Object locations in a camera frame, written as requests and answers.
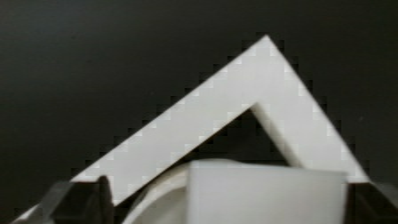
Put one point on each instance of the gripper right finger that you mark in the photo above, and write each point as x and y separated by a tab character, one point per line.
370	208

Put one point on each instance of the white round stool seat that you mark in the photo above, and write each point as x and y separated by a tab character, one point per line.
160	205

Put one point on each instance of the white stool leg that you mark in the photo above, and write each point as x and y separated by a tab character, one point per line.
247	194

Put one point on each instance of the white L-shaped fence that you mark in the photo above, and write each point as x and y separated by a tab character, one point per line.
255	87

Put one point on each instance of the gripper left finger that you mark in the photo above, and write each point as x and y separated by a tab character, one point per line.
75	204

